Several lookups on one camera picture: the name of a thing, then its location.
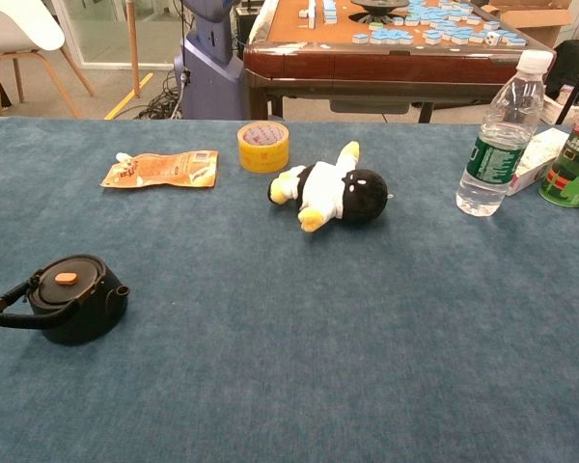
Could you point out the black bag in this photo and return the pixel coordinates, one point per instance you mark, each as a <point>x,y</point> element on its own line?
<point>571,62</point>

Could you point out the wooden pole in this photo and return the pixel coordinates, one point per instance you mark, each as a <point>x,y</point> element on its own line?
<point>133,48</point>

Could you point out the orange snack pouch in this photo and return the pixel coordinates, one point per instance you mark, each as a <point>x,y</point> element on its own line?
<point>164,170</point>

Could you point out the blue table cloth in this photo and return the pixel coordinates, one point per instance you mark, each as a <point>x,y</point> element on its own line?
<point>289,337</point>

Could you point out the black white penguin plush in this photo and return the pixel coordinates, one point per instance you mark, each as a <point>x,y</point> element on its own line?
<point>333,190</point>

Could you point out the black tripod leg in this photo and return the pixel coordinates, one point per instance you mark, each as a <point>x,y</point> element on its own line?
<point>573,96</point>

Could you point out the purple-blue robot base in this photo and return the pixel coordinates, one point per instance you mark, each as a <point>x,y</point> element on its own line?
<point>212,72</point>

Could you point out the black mahjong table centre console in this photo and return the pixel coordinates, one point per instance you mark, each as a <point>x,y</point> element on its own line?
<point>378,7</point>

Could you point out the black cast iron teapot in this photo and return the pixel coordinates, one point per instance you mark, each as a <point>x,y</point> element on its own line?
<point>77,313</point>

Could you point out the clear plastic water bottle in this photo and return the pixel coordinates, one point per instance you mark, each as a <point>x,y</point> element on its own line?
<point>492,159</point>

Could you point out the upright row of mahjong tiles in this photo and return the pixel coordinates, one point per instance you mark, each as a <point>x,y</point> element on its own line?
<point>312,12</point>

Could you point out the white dotted mahjong tile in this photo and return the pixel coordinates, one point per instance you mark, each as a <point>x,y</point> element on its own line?
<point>493,37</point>

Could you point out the white chair wooden legs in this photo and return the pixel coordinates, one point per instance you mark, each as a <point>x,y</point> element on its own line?
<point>14,24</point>

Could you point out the white paper carton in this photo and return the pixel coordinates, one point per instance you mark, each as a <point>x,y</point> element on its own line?
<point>535,159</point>

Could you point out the yellow packing tape roll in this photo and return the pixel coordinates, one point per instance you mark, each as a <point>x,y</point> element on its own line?
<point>264,156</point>

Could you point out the white box with printed items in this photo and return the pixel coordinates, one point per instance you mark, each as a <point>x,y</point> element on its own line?
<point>557,108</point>

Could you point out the brown mahjong table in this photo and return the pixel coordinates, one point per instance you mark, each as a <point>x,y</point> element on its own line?
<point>366,65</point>

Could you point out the green Pringles can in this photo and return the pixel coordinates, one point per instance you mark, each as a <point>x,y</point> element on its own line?
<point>571,173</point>

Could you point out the cardboard box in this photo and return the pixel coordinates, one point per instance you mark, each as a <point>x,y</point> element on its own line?
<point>535,19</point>

